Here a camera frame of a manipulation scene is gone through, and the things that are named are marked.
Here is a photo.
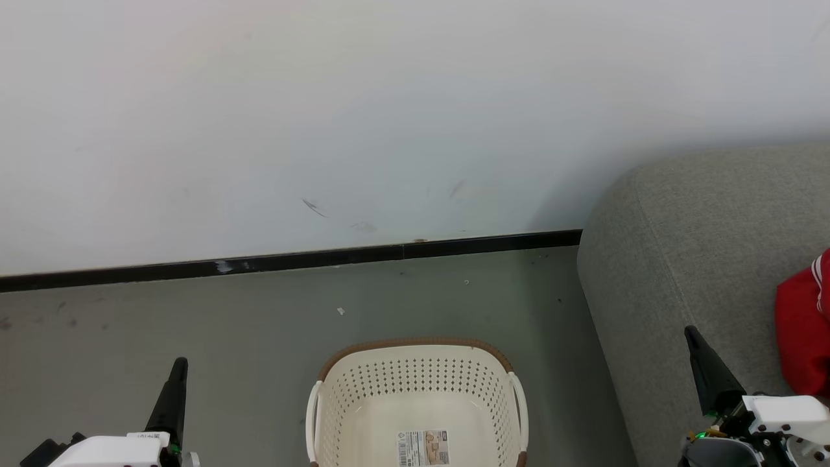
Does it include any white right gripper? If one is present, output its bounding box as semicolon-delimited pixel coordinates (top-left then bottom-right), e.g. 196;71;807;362
684;326;830;465

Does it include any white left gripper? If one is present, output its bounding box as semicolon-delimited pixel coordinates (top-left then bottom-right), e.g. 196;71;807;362
49;357;198;467

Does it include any red and white garment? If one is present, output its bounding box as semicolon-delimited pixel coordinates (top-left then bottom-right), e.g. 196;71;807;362
774;248;830;398

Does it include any cream perforated laundry basket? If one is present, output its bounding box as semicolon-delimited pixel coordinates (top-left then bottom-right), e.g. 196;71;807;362
305;337;530;467

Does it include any printed basket label sticker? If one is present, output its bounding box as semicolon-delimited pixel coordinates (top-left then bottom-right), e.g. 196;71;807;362
396;429;451;467

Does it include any grey fabric sofa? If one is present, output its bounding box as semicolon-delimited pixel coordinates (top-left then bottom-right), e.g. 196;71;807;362
576;144;830;467

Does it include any black baseboard strip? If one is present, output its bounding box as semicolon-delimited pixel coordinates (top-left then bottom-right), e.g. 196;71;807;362
0;229;583;293

